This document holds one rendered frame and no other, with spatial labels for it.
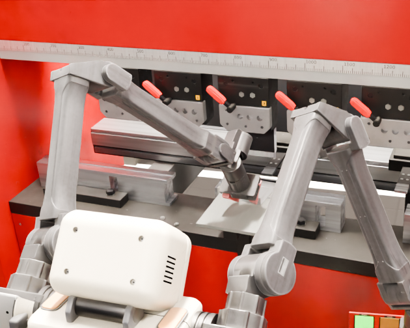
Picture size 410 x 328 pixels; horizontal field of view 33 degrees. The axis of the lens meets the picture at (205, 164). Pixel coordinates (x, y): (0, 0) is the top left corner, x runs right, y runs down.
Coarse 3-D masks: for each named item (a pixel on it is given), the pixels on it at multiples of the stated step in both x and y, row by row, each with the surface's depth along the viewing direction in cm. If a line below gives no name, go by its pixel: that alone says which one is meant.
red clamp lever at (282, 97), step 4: (280, 92) 184; (276, 96) 184; (280, 96) 184; (284, 96) 184; (280, 100) 184; (284, 100) 184; (288, 100) 184; (284, 104) 184; (288, 104) 184; (292, 104) 184; (288, 108) 184; (292, 108) 184; (296, 108) 185
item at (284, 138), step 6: (276, 132) 229; (282, 132) 228; (282, 138) 224; (288, 138) 224; (282, 144) 222; (288, 144) 221; (282, 150) 222; (276, 156) 220; (282, 156) 219; (270, 162) 216; (276, 162) 216; (264, 168) 213; (270, 168) 213; (276, 168) 213; (264, 174) 210; (270, 174) 210
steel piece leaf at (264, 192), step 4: (260, 188) 203; (264, 188) 202; (268, 188) 202; (260, 192) 201; (264, 192) 200; (268, 192) 200; (260, 196) 199; (264, 196) 198; (268, 196) 198; (244, 200) 197; (248, 200) 196; (260, 200) 194; (260, 204) 194
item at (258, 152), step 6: (246, 132) 201; (270, 132) 198; (258, 138) 200; (264, 138) 199; (270, 138) 199; (276, 138) 200; (252, 144) 202; (258, 144) 201; (264, 144) 200; (270, 144) 200; (276, 144) 201; (252, 150) 204; (258, 150) 202; (264, 150) 201; (270, 150) 201; (276, 150) 202; (264, 156) 203; (270, 156) 202
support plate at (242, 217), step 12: (216, 204) 196; (228, 204) 196; (240, 204) 196; (252, 204) 195; (264, 204) 195; (204, 216) 191; (216, 216) 191; (228, 216) 190; (240, 216) 190; (252, 216) 189; (216, 228) 186; (228, 228) 185; (240, 228) 184; (252, 228) 184
